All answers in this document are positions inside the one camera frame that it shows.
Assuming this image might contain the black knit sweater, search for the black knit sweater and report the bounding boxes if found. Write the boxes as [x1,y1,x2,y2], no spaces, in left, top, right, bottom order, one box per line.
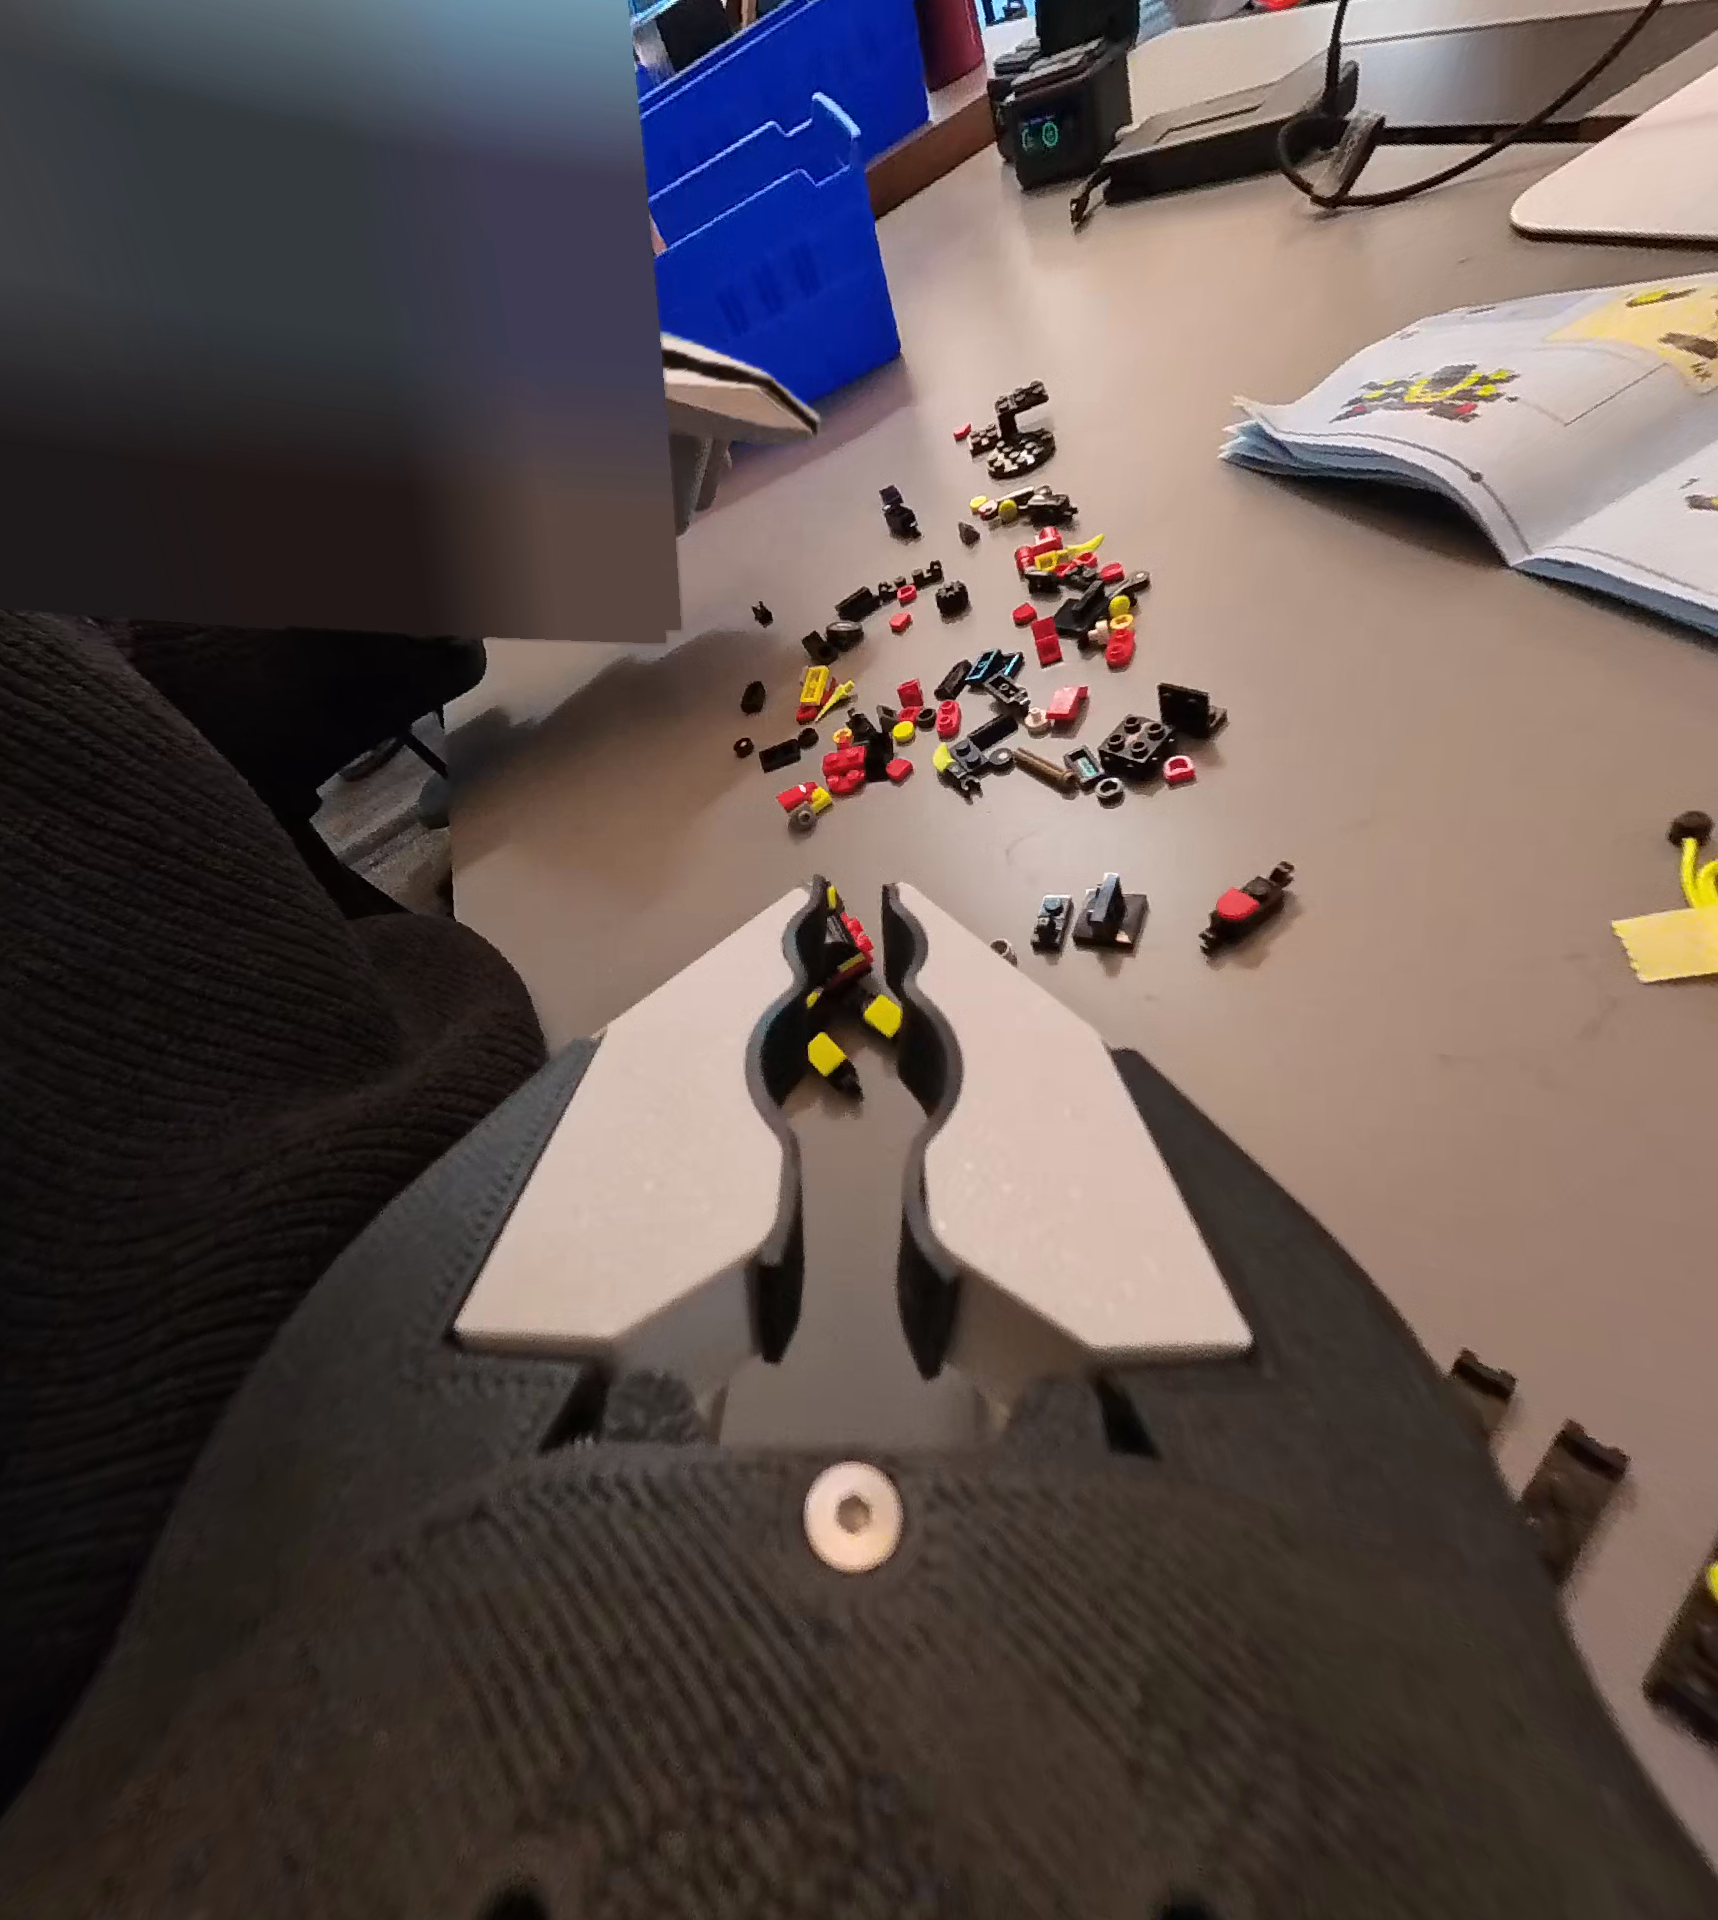
[0,607,551,1893]

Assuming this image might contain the lego instruction booklet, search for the lego instruction booklet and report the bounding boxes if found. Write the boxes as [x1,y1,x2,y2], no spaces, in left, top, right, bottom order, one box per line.
[1219,272,1718,678]

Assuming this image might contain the blue plastic bin white label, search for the blue plastic bin white label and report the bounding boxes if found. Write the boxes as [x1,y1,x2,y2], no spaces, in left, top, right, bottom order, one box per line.
[649,92,904,410]

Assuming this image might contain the black round lego stand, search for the black round lego stand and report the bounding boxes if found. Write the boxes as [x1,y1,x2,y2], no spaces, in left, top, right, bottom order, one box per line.
[970,380,1060,480]

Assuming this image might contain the black power adapter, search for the black power adapter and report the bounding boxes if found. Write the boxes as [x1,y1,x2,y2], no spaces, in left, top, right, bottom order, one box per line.
[1103,52,1364,205]

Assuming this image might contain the black box teal light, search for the black box teal light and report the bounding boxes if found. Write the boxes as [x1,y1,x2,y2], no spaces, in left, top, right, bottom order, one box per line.
[991,36,1139,191]

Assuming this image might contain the red black lego clip piece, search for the red black lego clip piece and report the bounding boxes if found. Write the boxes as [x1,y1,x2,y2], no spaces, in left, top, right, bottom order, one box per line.
[1198,860,1300,956]

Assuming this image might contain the yellow tape strip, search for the yellow tape strip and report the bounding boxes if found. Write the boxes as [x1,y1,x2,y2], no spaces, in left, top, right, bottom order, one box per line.
[1613,900,1718,985]

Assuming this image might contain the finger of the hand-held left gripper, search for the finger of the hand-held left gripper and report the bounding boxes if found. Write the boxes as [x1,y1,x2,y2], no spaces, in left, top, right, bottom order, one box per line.
[664,332,820,438]
[664,375,805,530]

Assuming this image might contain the black lego plate yellow tile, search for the black lego plate yellow tile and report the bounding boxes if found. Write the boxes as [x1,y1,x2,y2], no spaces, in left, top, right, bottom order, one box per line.
[1444,1350,1519,1443]

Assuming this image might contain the pile of lego pieces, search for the pile of lego pieces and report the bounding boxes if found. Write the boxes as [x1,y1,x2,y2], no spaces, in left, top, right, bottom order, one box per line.
[730,480,1235,835]

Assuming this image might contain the black cable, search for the black cable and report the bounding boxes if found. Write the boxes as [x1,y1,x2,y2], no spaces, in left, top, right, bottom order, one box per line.
[1277,0,1672,212]

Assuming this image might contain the yellow black red lego model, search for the yellow black red lego model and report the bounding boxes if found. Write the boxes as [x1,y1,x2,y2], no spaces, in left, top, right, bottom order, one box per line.
[776,876,910,1105]

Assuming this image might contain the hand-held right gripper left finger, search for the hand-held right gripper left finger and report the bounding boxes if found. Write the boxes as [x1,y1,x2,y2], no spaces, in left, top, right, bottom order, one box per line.
[450,876,833,1424]

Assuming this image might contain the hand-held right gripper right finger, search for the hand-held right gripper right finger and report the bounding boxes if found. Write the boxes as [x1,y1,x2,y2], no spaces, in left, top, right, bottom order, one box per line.
[881,881,1259,1424]

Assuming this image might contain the silver monitor stand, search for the silver monitor stand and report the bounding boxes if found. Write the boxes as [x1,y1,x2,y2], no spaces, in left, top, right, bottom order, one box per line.
[1510,6,1718,251]

